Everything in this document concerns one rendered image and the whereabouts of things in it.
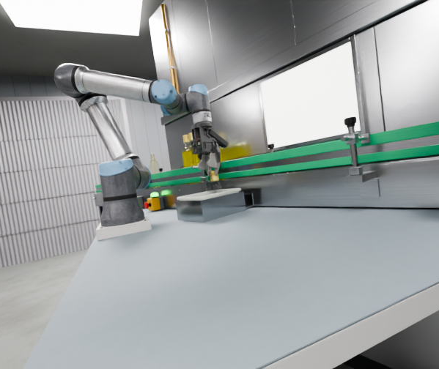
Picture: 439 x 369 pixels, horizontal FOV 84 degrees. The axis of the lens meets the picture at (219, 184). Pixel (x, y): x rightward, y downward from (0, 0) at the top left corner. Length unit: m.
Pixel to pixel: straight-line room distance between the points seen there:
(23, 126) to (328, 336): 4.65
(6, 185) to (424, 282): 4.66
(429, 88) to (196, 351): 0.94
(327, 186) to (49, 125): 4.27
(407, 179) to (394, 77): 0.38
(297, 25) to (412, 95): 0.53
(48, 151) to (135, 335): 4.35
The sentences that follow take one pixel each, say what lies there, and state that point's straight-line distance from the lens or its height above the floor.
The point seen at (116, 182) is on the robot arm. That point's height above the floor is 0.93.
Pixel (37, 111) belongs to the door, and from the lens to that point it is 4.73.
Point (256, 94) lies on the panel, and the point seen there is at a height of 1.26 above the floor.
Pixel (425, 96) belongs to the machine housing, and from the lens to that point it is 1.01.
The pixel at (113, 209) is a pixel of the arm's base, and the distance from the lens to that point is 0.92.
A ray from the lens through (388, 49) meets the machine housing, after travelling 1.07.
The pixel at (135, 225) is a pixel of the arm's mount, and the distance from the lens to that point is 0.90.
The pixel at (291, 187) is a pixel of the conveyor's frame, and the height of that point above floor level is 0.83.
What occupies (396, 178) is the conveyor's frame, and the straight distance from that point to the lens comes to 0.81.
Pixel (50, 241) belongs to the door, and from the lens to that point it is 4.63.
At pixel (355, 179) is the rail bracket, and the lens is 0.72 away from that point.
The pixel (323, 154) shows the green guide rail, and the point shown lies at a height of 0.93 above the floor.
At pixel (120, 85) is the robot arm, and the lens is 0.98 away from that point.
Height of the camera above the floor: 0.91
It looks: 3 degrees down
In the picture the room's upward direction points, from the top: 8 degrees counter-clockwise
